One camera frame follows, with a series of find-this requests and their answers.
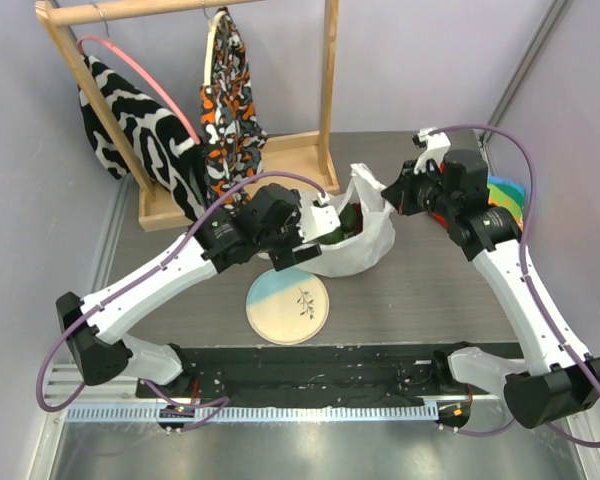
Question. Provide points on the wooden clothes rack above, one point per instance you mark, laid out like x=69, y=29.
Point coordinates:
x=306, y=154

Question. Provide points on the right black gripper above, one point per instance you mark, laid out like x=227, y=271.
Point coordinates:
x=397, y=191

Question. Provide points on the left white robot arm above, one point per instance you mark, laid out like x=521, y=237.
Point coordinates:
x=276, y=222

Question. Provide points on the white slotted cable duct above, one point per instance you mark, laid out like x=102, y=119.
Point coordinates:
x=147, y=412

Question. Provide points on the blue cream ceramic plate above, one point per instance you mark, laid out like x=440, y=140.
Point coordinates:
x=287, y=307

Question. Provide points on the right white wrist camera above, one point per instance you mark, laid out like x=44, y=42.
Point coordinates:
x=434, y=146

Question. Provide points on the red white cloth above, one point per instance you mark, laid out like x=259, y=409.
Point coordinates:
x=439, y=219

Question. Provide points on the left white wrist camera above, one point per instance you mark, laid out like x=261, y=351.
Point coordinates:
x=316, y=219

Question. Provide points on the white plastic bag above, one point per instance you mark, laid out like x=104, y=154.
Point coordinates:
x=363, y=251

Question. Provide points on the aluminium rail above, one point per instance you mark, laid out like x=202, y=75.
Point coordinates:
x=63, y=380

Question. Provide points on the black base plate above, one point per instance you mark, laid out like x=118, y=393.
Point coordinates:
x=356, y=375

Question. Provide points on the orange grey camouflage cloth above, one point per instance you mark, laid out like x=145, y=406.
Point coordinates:
x=233, y=138

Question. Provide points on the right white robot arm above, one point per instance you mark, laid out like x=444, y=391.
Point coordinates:
x=557, y=376

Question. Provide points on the green fake fruit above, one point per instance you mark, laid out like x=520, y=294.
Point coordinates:
x=351, y=224

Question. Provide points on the black white zebra cloth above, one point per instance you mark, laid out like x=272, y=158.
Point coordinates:
x=158, y=138

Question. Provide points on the rainbow striped cloth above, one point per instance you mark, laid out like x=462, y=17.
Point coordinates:
x=509, y=195

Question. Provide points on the cream clothes hanger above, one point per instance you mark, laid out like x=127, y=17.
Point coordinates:
x=213, y=26

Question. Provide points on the pink clothes hanger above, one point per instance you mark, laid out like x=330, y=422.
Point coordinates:
x=134, y=65

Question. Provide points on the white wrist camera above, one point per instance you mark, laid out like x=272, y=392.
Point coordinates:
x=316, y=219
x=434, y=146

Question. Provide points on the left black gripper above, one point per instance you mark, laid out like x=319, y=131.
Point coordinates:
x=287, y=257

